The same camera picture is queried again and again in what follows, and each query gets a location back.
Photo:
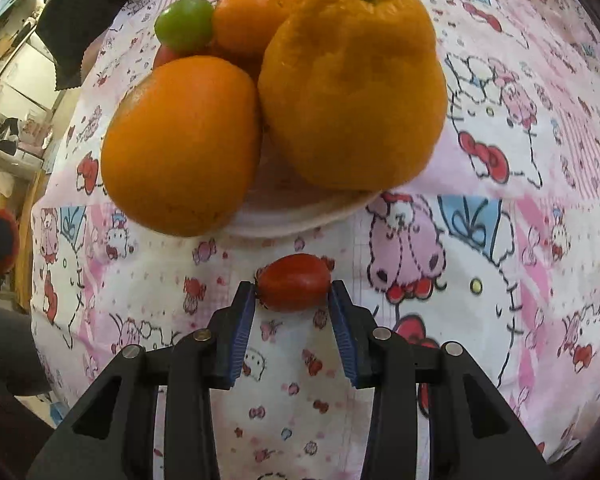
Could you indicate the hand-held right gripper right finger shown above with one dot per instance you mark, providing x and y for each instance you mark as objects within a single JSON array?
[{"x": 344, "y": 340}]

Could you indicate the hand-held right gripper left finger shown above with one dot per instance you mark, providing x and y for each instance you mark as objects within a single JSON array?
[{"x": 242, "y": 340}]

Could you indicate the red cherry tomato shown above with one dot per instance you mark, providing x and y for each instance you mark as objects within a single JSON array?
[{"x": 294, "y": 282}]

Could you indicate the pink plate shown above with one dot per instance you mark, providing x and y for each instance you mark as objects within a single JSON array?
[{"x": 290, "y": 210}]

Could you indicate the round orange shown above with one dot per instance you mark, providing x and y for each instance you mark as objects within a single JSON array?
[{"x": 180, "y": 145}]

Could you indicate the large stemmed orange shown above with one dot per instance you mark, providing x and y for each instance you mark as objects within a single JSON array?
[{"x": 355, "y": 85}]

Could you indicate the green cherry tomato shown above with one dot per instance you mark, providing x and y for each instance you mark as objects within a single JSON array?
[{"x": 185, "y": 24}]

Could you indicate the small mandarin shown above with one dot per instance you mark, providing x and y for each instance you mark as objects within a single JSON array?
[{"x": 247, "y": 17}]

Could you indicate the pink printed blanket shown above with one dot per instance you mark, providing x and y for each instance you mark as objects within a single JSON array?
[{"x": 480, "y": 260}]

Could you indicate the grey cloth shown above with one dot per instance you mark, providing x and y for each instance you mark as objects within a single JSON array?
[{"x": 7, "y": 350}]

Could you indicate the dark red round object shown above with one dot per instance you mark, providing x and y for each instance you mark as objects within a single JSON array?
[{"x": 0, "y": 240}]

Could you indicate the red apple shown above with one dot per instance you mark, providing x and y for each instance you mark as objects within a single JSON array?
[{"x": 164, "y": 56}]

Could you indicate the black cloth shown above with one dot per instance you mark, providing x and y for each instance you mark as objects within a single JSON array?
[{"x": 85, "y": 25}]

